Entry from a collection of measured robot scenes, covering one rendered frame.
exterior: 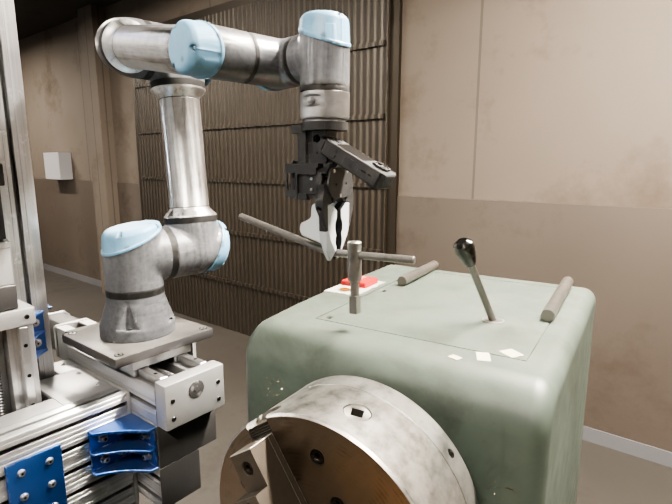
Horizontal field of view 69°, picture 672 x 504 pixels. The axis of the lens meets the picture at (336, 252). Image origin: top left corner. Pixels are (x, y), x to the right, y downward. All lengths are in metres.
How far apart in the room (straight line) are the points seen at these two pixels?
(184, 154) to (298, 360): 0.55
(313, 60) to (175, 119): 0.46
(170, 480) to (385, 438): 0.62
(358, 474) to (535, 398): 0.23
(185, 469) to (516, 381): 0.71
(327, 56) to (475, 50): 2.42
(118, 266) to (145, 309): 0.10
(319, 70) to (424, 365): 0.44
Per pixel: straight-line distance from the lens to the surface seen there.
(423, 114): 3.22
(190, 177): 1.11
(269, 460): 0.61
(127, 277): 1.05
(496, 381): 0.67
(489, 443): 0.67
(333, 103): 0.74
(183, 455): 1.10
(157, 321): 1.08
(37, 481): 1.06
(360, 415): 0.60
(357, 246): 0.75
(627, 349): 2.98
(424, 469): 0.59
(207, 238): 1.11
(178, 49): 0.77
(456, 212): 3.09
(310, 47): 0.76
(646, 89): 2.86
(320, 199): 0.72
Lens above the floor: 1.52
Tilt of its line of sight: 10 degrees down
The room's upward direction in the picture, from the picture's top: straight up
